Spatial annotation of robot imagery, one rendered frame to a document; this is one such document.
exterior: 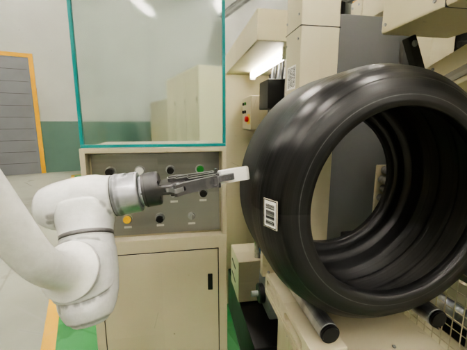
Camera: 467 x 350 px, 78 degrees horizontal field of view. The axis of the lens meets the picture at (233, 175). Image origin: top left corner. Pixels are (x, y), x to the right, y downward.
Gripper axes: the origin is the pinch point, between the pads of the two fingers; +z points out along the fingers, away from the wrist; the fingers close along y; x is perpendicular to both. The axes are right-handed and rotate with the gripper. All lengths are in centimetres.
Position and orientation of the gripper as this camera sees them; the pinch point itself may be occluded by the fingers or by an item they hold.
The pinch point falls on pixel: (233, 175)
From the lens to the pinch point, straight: 65.9
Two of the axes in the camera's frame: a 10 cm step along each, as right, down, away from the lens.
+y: -1.8, -1.7, 9.7
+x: 1.4, 9.7, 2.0
